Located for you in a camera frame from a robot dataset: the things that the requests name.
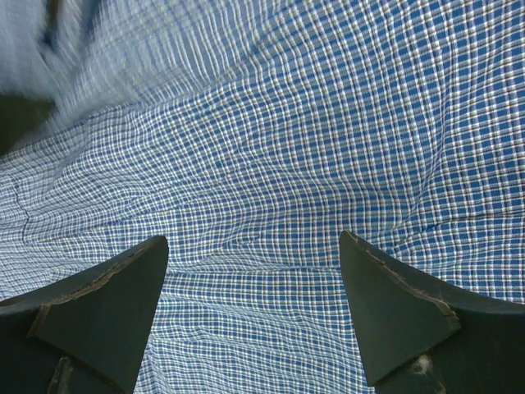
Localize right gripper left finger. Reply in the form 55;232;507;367
1;236;168;393

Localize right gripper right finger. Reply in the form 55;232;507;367
339;231;524;393

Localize blue checkered long sleeve shirt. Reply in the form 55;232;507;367
1;1;524;393

